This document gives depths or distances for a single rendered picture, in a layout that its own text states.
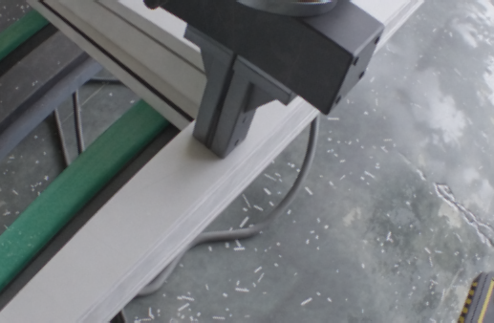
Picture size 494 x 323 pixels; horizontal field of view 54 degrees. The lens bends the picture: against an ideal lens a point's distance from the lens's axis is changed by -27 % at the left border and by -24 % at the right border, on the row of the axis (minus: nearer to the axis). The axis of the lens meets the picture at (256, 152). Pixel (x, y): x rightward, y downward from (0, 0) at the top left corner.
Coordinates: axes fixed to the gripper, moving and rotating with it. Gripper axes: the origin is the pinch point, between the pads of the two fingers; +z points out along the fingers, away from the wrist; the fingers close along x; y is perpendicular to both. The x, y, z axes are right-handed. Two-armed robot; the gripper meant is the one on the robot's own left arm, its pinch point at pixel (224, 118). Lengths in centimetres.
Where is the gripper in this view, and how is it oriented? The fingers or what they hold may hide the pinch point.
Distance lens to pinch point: 42.4
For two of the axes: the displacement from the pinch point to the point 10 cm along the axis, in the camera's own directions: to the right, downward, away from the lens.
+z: -2.3, 5.8, 7.8
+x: 7.8, 5.9, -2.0
